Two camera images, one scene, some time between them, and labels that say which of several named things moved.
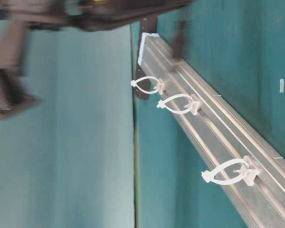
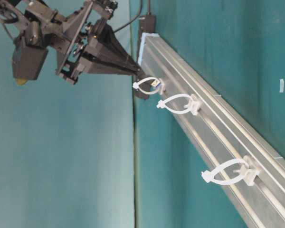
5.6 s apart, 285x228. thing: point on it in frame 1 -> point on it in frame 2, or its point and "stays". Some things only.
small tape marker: x=281 y=86 stays
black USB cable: x=179 y=43 -> x=148 y=82
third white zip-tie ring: x=248 y=174 stays
